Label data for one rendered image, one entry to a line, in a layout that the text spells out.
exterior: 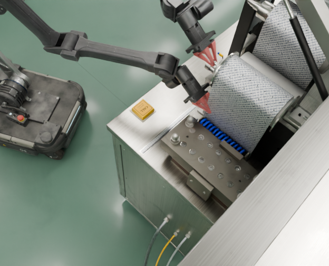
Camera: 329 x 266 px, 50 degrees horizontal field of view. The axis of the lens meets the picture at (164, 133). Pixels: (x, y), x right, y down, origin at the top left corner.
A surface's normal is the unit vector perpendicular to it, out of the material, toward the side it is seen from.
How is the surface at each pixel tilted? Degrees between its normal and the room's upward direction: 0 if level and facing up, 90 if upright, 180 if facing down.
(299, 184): 0
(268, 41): 92
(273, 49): 92
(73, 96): 0
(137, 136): 0
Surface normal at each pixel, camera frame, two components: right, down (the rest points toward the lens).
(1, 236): 0.06, -0.49
